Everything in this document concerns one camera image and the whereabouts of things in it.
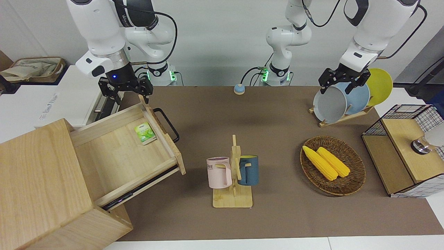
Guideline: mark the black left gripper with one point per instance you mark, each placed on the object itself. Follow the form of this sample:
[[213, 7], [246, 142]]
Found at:
[[347, 74]]

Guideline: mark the pink mug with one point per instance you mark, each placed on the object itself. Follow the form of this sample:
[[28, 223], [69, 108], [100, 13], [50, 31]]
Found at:
[[218, 173]]

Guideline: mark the black floor stand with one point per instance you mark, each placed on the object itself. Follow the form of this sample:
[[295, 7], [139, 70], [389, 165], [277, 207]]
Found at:
[[421, 89]]

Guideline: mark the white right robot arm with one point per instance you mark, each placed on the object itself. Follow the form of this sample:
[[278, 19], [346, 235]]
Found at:
[[100, 27]]

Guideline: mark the yellow corn cob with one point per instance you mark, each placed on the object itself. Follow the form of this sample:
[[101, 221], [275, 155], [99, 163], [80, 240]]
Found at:
[[334, 162], [319, 163]]

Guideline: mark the grey plate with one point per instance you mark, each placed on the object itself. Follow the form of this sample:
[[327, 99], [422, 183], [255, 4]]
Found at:
[[329, 106]]

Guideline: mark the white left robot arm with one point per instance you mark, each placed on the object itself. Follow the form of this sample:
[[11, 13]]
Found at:
[[374, 24]]

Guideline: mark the light wooden cabinet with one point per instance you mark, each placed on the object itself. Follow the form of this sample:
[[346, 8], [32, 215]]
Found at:
[[38, 180]]

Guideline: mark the wooden plate rack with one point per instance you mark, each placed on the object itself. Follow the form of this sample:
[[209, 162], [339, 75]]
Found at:
[[347, 118]]

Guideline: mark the dark blue mug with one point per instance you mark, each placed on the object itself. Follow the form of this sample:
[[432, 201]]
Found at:
[[250, 172]]

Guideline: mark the brown table mat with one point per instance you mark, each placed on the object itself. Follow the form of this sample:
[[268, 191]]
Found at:
[[277, 215]]

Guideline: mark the light blue plate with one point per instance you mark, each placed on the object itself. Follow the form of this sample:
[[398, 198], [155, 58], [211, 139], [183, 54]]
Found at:
[[357, 99]]

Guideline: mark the white toaster oven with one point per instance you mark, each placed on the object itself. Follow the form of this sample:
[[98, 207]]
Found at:
[[45, 100]]

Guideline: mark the brown cardboard box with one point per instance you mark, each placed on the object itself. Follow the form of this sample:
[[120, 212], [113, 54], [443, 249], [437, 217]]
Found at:
[[61, 71]]

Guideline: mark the green tea bag packet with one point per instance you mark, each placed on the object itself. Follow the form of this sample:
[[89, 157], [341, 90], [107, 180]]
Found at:
[[145, 133]]

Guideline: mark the beige cloth bag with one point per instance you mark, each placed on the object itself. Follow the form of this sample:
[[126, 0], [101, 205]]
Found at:
[[31, 69]]

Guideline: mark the brown wicker basket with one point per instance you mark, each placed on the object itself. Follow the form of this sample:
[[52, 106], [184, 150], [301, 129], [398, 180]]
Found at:
[[350, 159]]

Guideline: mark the silver and white lamp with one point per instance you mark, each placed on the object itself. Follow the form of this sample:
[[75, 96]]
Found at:
[[421, 146]]

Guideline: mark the light wooden drawer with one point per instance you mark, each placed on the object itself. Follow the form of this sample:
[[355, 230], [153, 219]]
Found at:
[[114, 156]]

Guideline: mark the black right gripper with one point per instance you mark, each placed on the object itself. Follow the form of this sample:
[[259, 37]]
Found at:
[[123, 80]]

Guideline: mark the wooden mug rack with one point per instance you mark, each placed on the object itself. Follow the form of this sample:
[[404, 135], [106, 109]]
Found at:
[[232, 199]]

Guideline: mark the small blue desk bell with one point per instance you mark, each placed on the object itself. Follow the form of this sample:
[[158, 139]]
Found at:
[[239, 89]]

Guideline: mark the yellow plate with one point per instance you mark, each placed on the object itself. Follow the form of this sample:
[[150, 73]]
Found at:
[[381, 86]]

